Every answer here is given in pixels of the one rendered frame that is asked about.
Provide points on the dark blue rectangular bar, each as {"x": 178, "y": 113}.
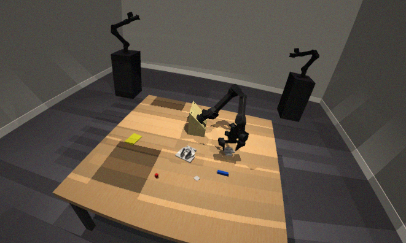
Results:
{"x": 222, "y": 173}

